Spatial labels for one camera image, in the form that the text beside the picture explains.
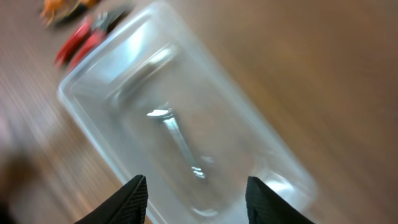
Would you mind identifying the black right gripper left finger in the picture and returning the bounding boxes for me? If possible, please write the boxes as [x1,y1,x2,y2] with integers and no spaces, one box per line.
[75,175,148,224]

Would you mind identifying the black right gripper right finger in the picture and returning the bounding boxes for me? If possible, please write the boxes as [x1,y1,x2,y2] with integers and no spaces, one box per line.
[245,176,314,224]

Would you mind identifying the silver socket wrench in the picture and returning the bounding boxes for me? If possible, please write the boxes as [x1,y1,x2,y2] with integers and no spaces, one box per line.
[146,109,206,180]

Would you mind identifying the clear plastic container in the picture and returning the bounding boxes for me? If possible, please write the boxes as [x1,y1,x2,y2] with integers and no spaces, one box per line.
[58,1,317,223]

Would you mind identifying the orange black long-nose pliers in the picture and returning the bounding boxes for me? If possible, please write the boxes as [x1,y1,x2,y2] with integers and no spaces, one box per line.
[40,0,100,27]

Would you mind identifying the red handled shears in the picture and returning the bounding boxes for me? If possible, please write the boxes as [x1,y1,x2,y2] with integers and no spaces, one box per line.
[54,5,134,70]

